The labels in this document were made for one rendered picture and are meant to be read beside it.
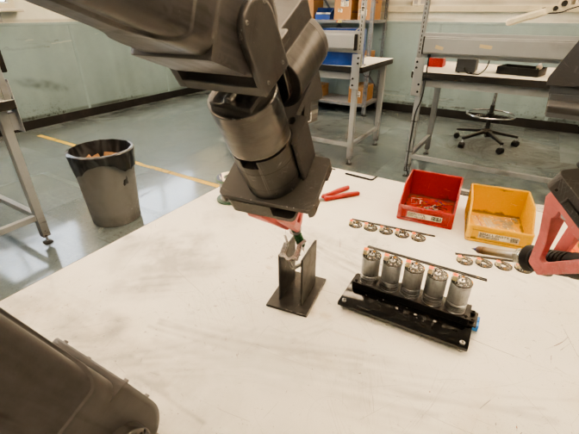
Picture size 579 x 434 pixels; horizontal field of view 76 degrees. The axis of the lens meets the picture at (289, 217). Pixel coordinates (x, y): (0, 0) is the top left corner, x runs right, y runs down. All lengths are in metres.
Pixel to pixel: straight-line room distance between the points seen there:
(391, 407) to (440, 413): 0.05
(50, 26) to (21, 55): 0.44
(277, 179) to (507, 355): 0.34
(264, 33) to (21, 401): 0.23
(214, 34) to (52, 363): 0.19
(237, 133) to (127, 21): 0.12
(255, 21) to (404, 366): 0.37
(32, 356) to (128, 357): 0.28
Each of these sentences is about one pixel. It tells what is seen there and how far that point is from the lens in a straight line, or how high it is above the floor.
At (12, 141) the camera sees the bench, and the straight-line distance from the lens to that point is 2.20.
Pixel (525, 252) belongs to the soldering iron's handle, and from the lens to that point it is 0.40.
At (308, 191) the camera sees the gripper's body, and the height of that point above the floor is 0.95.
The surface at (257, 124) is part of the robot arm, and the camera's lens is 0.29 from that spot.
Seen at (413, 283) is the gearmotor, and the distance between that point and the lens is 0.50.
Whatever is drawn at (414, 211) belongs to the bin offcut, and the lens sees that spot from 0.73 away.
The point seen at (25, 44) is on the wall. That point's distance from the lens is 4.87.
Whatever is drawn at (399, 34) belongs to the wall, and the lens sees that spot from 4.98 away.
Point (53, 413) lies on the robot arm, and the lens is 0.23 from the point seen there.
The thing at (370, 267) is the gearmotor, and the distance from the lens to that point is 0.51.
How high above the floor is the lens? 1.10
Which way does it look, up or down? 29 degrees down
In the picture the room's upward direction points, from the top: straight up
